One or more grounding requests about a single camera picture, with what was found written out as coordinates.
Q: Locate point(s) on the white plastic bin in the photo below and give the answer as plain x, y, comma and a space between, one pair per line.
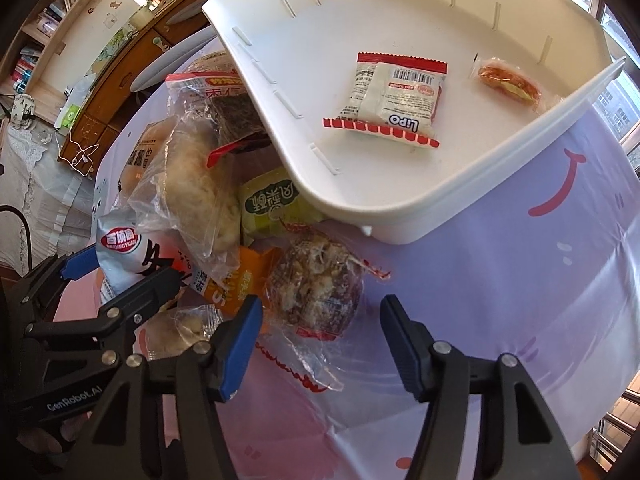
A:
450, 125

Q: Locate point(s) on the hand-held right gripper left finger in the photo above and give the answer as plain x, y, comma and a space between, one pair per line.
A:
239, 355

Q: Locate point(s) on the person's left hand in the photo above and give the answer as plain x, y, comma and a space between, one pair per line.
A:
47, 437

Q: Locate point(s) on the clear wrapped orange sausage snack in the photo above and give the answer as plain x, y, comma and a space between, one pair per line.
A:
505, 82

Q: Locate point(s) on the white red-edged cracker packet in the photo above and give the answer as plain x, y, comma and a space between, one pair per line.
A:
385, 100

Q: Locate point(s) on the red-edged seaweed snack packet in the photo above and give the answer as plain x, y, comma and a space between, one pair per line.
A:
220, 95

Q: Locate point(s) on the small clear pastry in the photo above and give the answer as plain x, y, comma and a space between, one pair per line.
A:
190, 325

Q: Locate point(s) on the white packet with red label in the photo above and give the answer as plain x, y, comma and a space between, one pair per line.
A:
125, 245

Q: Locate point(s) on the white lace cover cloth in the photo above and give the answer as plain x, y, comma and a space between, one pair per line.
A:
35, 195

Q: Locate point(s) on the window with metal grille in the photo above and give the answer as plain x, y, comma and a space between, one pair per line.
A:
615, 95

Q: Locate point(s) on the grey office chair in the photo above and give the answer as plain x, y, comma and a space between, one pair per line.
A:
160, 72

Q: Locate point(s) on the wooden desk with drawers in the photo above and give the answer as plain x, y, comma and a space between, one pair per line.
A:
115, 85

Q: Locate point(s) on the green tissue box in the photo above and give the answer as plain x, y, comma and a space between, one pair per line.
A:
70, 115

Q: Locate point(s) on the clear brown floss cake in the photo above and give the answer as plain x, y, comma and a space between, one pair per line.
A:
315, 285

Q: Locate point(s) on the clear bag of floss bread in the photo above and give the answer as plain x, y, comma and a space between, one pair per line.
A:
200, 195

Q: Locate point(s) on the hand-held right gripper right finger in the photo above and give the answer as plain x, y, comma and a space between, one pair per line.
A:
400, 345

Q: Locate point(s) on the pale wrapped pastry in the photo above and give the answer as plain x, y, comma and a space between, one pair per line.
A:
210, 62

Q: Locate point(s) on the orange snack packet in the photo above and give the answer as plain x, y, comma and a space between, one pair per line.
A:
245, 275

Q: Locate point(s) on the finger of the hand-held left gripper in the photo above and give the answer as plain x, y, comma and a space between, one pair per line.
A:
80, 264
150, 290

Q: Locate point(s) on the clear bag of golden buns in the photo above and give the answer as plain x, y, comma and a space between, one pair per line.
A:
142, 160

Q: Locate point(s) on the rows of shelf books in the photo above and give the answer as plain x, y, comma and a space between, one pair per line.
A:
30, 60

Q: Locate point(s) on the wooden bookshelf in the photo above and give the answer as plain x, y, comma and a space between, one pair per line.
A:
65, 45

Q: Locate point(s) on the green snack packet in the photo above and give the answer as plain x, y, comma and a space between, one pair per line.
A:
270, 205

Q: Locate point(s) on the patterned white cloth pouch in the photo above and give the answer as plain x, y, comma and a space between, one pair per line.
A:
22, 110

